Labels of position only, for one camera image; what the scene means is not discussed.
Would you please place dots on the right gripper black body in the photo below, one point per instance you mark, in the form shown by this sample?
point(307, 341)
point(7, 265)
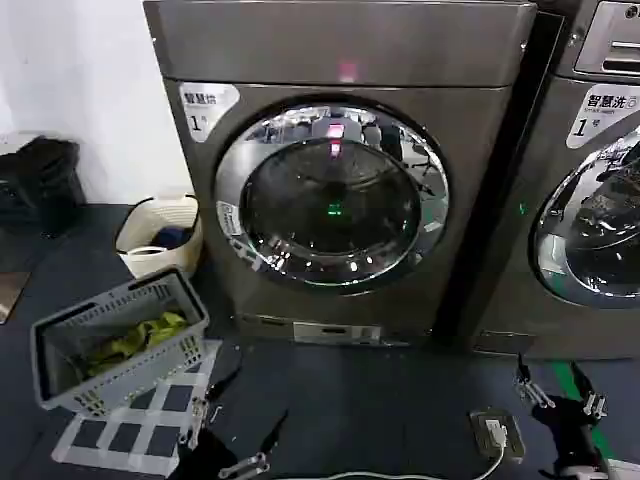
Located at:
point(565, 430)

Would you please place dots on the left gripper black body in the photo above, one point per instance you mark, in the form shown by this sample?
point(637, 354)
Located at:
point(205, 457)

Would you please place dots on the white tape grid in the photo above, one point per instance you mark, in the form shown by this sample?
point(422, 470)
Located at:
point(120, 415)

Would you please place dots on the grey dryer with sticker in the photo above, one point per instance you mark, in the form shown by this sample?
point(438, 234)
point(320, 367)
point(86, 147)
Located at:
point(350, 45)

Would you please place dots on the metal floor power socket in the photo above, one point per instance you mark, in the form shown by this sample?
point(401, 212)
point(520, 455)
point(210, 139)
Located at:
point(510, 435)

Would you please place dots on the grey slotted plastic basket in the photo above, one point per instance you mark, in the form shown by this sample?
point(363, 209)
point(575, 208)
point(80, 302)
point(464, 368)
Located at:
point(125, 370)

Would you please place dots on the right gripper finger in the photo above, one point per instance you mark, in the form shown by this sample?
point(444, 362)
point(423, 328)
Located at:
point(592, 400)
point(527, 387)

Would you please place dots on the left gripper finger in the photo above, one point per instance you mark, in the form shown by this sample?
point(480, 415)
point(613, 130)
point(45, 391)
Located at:
point(202, 402)
point(270, 440)

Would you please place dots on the dark blue clothes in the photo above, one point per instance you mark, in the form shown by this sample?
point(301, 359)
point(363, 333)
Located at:
point(172, 237)

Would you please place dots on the yellow-green garment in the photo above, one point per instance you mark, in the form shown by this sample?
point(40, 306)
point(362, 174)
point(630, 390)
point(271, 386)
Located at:
point(140, 337)

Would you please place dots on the grey dryer with coin slot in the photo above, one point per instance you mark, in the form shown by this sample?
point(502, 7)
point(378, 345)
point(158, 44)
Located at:
point(550, 150)

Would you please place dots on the round glass dryer door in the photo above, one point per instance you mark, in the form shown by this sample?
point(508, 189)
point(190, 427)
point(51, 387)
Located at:
point(600, 240)
point(330, 200)

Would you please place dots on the cream plastic laundry basket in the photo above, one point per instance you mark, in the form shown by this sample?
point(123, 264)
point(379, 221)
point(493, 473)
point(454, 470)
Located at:
point(165, 260)

